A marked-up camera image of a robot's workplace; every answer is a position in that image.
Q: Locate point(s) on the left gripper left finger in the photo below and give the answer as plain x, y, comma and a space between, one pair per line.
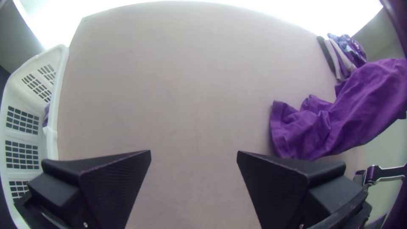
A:
105, 184

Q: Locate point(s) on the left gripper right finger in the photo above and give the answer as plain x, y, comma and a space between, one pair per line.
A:
279, 187

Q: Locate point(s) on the dark t-shirt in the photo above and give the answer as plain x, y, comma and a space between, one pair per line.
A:
334, 133

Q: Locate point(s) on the blue-grey garment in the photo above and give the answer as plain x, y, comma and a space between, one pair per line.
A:
46, 116

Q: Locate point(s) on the white laundry basket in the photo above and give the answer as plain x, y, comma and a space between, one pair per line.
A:
19, 95

